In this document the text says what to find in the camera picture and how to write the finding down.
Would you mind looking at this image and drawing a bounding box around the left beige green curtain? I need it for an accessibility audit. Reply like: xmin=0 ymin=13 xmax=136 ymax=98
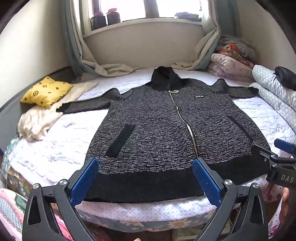
xmin=61 ymin=1 xmax=135 ymax=77

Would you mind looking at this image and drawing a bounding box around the grey folded cloth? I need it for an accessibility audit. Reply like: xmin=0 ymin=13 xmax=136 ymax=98
xmin=216 ymin=35 xmax=257 ymax=62

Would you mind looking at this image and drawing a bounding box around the dark jar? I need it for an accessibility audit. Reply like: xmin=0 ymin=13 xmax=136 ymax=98
xmin=91 ymin=12 xmax=107 ymax=30
xmin=106 ymin=8 xmax=121 ymax=26

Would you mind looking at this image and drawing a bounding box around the dark bed headboard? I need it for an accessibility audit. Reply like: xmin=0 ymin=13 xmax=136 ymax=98
xmin=1 ymin=67 xmax=76 ymax=157

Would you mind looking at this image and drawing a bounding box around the cream blanket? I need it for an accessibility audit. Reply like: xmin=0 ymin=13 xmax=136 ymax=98
xmin=18 ymin=81 xmax=97 ymax=142

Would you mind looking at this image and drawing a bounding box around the beige green curtain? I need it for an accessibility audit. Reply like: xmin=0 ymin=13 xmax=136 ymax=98
xmin=61 ymin=1 xmax=135 ymax=77
xmin=171 ymin=0 xmax=241 ymax=70

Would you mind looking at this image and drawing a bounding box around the person right hand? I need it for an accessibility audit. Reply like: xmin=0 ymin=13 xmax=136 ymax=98
xmin=279 ymin=187 xmax=290 ymax=224

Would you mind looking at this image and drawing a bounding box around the orange leopard print cloth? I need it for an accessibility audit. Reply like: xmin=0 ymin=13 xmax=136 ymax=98
xmin=218 ymin=43 xmax=254 ymax=69

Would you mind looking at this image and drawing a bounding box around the black bag on duvet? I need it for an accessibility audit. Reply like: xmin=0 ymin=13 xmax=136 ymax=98
xmin=274 ymin=66 xmax=296 ymax=91

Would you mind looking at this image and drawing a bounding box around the black grey knit zip jacket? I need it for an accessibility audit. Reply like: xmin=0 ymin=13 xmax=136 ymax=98
xmin=61 ymin=66 xmax=269 ymax=203

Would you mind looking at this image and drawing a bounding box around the purple floral folded quilt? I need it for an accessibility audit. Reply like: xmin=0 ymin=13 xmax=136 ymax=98
xmin=206 ymin=53 xmax=254 ymax=83

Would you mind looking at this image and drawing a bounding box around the dark jar left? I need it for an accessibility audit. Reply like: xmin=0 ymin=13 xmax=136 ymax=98
xmin=91 ymin=12 xmax=107 ymax=30

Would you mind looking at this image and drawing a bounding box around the dark jar right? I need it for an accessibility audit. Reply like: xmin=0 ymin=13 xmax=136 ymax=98
xmin=106 ymin=8 xmax=121 ymax=26

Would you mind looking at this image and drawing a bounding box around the grey polka dot duvet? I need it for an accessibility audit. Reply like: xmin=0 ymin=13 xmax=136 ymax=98
xmin=250 ymin=65 xmax=295 ymax=131

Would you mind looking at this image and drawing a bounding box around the right beige green curtain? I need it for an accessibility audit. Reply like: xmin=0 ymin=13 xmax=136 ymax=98
xmin=171 ymin=0 xmax=241 ymax=70

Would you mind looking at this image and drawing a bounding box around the yellow patterned cushion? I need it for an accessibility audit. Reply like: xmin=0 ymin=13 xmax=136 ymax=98
xmin=20 ymin=76 xmax=73 ymax=109

